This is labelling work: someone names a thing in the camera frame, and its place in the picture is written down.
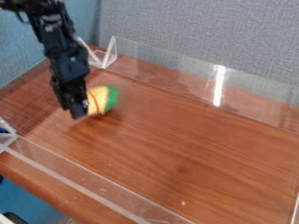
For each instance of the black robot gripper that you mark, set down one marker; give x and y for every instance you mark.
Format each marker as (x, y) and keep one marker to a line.
(54, 29)

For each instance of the yellow green toy corn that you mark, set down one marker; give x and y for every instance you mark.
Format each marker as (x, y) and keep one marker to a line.
(103, 97)

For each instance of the clear acrylic corner bracket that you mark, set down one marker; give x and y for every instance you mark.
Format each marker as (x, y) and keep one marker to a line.
(102, 59)

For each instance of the clear acrylic left bracket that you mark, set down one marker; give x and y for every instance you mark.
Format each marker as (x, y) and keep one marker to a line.
(8, 134)

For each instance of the clear acrylic front wall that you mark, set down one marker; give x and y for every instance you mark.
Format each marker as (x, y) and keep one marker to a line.
(106, 192)

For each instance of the clear acrylic wall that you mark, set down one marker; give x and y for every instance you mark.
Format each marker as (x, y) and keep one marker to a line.
(255, 97)
(106, 192)

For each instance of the clear acrylic back wall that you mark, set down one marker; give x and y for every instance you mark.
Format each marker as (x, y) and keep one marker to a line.
(255, 97)

